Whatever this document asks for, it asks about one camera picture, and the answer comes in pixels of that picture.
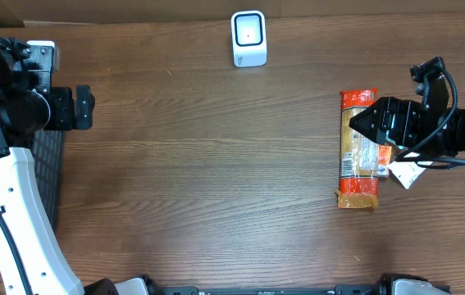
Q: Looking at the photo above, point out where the spaghetti pasta packet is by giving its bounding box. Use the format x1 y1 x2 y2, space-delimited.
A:
337 88 379 209

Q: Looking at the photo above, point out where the white tube gold cap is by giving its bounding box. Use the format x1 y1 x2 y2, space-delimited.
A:
388 161 426 189

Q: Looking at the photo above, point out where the small orange snack packet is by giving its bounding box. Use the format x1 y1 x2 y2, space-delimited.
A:
377 145 392 178

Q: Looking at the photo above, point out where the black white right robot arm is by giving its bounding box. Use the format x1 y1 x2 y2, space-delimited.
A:
349 56 465 170

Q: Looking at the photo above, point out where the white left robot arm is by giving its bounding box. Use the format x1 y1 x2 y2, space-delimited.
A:
0 37 150 295

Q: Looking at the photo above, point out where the white barcode scanner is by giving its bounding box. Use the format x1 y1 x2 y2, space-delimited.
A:
230 10 267 68

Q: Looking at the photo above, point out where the dark grey plastic basket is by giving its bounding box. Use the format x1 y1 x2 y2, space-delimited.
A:
31 131 65 230

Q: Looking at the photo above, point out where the black mounting rail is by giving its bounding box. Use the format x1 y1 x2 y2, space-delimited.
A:
149 284 453 295

